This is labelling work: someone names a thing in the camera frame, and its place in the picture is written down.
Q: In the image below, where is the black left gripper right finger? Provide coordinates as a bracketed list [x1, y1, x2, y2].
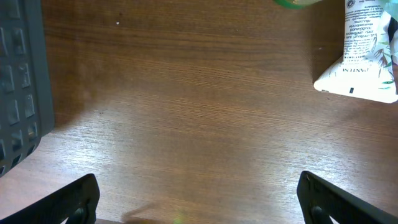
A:
[297, 170, 397, 224]

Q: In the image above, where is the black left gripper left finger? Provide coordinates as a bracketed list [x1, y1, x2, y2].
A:
[1, 174, 100, 224]

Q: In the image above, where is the white cream tube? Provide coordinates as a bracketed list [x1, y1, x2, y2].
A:
[313, 0, 397, 103]

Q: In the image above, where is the green lid jar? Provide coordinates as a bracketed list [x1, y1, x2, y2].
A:
[274, 0, 321, 9]

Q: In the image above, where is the teal wipes packet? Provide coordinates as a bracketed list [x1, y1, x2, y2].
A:
[383, 0, 398, 21]

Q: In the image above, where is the grey plastic mesh basket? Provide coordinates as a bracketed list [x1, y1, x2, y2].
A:
[1, 0, 55, 175]

